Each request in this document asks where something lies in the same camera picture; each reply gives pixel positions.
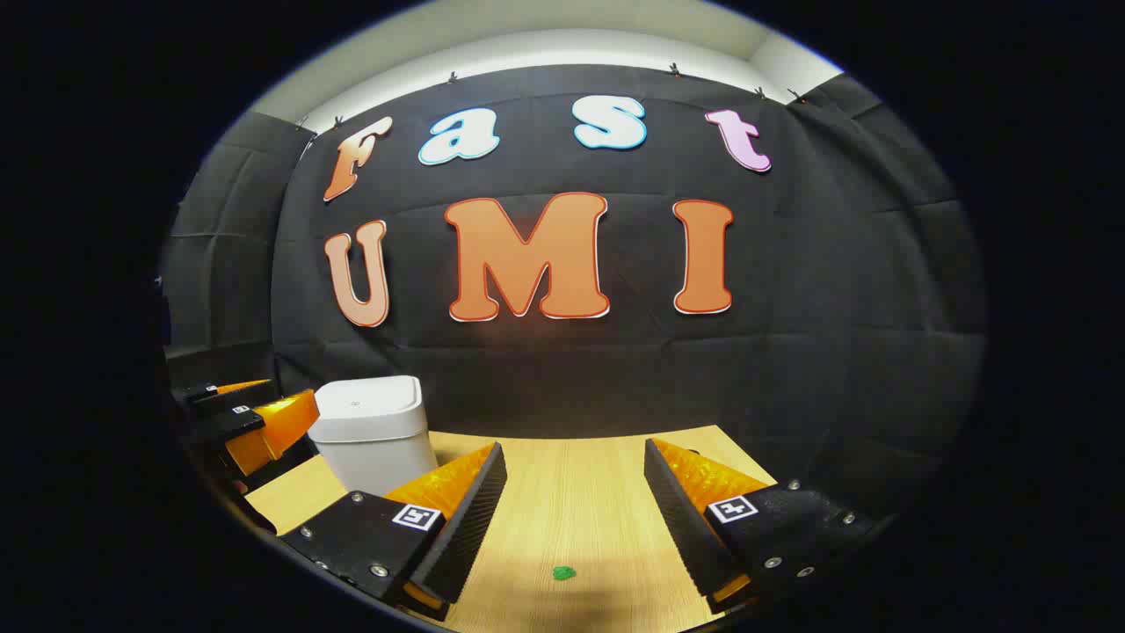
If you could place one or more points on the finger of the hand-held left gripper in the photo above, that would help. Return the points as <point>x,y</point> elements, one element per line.
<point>237,426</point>
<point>215,400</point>

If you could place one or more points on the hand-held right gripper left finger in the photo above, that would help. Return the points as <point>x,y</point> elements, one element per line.
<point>466,519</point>

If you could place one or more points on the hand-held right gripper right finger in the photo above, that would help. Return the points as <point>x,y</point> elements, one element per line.
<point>681,519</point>

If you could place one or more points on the green paper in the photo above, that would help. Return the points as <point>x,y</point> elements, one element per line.
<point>564,573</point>

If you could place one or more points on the white desktop garbage bin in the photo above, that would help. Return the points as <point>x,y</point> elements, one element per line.
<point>369,440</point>

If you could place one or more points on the wooden desktop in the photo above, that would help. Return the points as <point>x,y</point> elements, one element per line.
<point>571,510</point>

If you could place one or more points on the black backdrop cloth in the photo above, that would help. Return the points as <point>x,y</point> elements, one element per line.
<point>615,378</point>

